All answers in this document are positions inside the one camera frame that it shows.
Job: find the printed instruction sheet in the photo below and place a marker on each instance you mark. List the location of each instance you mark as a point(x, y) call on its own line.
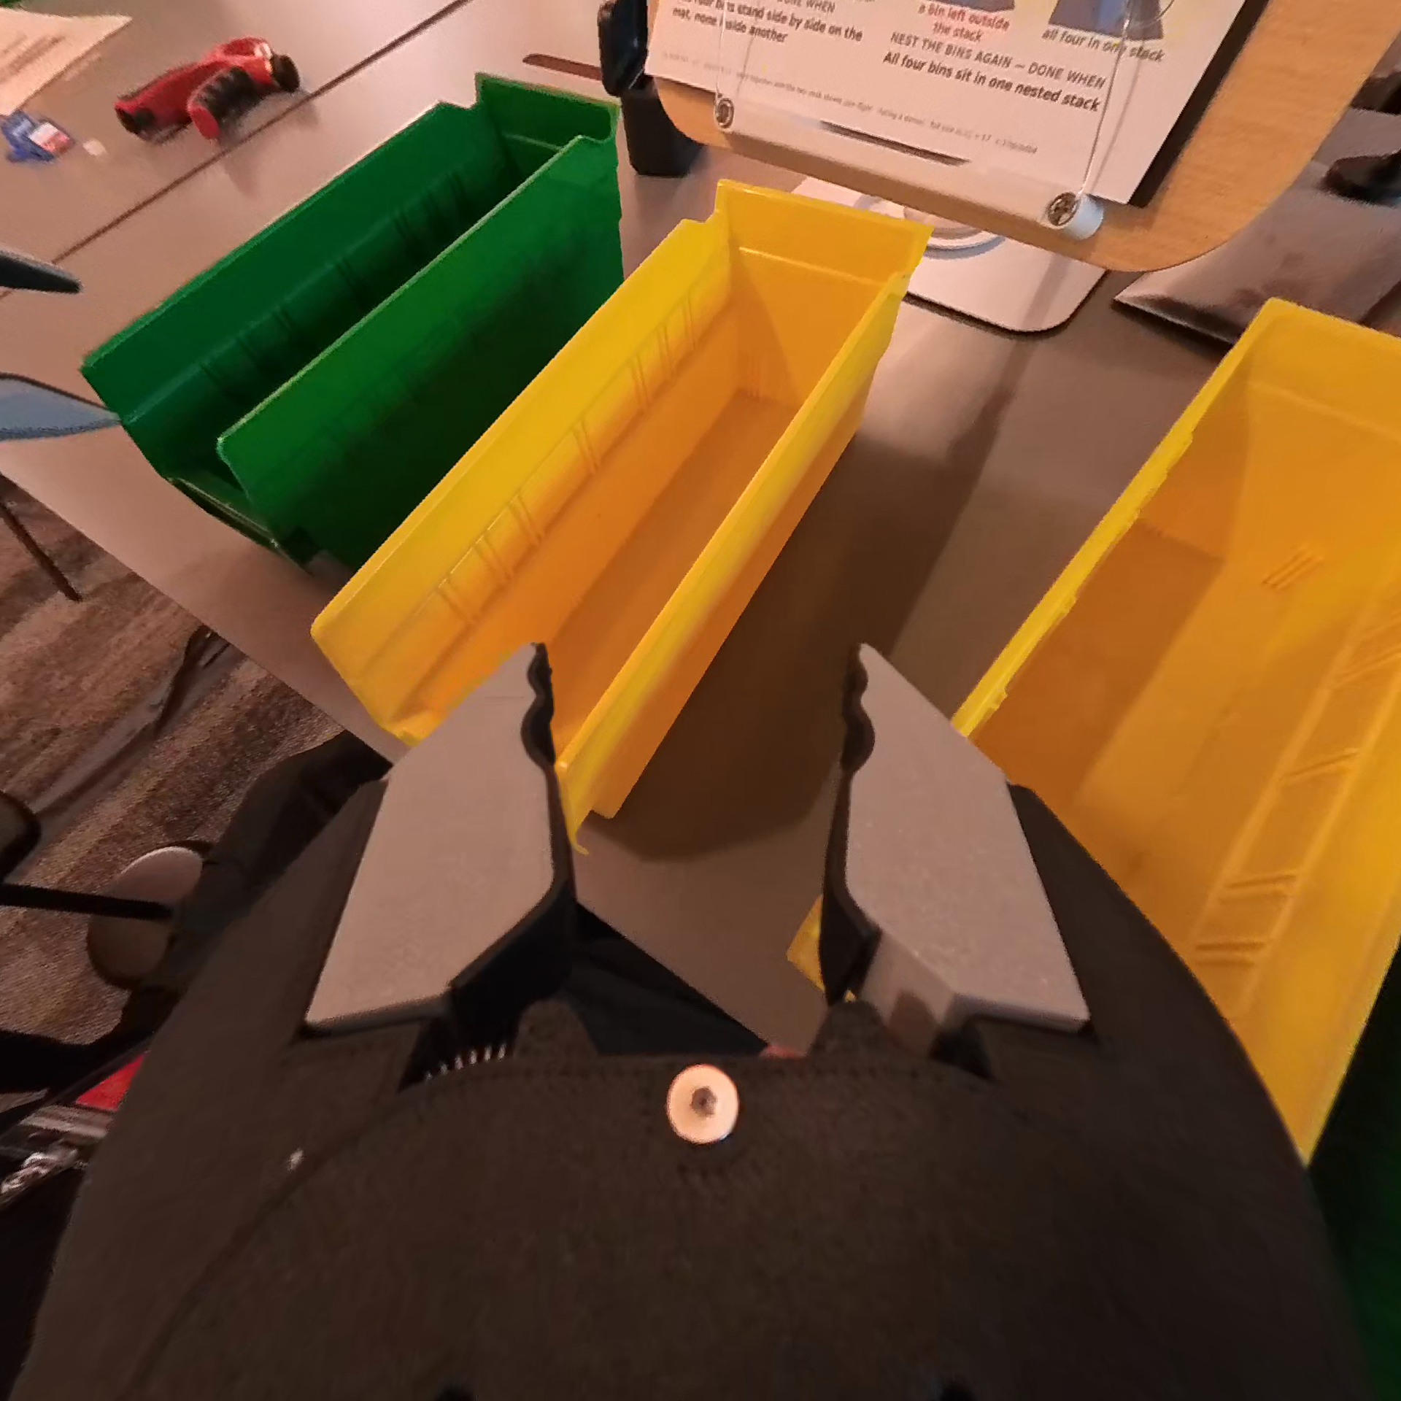
point(940, 77)

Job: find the small blue packet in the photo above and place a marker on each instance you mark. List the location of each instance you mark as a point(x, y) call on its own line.
point(32, 136)

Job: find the white round clip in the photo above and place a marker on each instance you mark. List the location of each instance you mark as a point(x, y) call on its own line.
point(725, 113)
point(1070, 212)

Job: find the wooden display board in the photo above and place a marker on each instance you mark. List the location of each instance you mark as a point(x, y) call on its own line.
point(1259, 131)

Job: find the red and black tool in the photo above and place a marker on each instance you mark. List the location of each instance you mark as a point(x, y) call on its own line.
point(209, 91)

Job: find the black flat mat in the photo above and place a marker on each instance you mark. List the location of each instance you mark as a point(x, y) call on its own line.
point(1270, 275)

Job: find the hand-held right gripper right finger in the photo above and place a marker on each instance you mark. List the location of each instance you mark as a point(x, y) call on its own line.
point(952, 885)

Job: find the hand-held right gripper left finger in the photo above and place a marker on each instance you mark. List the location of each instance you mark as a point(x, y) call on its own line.
point(437, 865)

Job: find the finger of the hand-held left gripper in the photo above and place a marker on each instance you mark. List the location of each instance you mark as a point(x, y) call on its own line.
point(34, 272)
point(49, 407)

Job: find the green plastic bin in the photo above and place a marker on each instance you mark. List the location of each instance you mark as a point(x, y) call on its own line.
point(274, 284)
point(437, 384)

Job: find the white stand base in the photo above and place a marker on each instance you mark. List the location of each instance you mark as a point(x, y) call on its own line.
point(1018, 278)

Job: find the white paper sheet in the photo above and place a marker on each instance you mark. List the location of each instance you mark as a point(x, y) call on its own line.
point(49, 56)

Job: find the yellow plastic bin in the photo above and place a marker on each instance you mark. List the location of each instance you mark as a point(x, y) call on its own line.
point(525, 515)
point(1206, 657)

